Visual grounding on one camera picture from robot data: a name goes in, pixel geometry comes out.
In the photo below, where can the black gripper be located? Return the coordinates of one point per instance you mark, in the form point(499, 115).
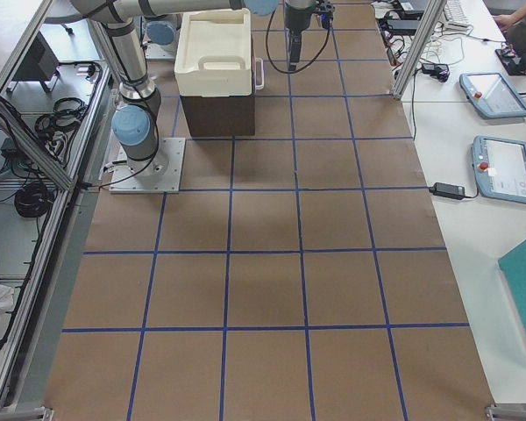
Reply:
point(296, 18)

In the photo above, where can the wooden drawer with white handle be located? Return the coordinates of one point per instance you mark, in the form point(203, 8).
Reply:
point(259, 73)

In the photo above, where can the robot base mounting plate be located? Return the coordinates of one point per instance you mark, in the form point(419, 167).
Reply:
point(163, 174)

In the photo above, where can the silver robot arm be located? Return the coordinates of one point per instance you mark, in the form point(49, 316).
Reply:
point(115, 18)

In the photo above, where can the dark brown drawer cabinet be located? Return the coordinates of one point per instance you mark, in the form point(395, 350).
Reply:
point(210, 117)

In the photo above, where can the white plastic tray lid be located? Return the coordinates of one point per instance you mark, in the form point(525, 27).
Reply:
point(214, 55)

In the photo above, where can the upper teach pendant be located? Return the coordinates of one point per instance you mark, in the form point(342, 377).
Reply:
point(492, 95)

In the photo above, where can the teach pendant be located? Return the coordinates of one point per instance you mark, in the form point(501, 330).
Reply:
point(492, 95)
point(499, 167)

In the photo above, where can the black power adapter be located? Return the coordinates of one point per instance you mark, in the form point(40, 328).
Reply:
point(452, 191)

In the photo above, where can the lower teach pendant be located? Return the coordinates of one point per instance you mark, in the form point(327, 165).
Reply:
point(499, 167)

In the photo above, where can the black monitor on floor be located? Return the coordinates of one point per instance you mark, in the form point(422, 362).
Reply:
point(40, 64)

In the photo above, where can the aluminium frame post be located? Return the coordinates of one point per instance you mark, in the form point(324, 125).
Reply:
point(433, 11)

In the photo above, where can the aluminium frame rail left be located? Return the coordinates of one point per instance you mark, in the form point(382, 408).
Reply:
point(25, 247)

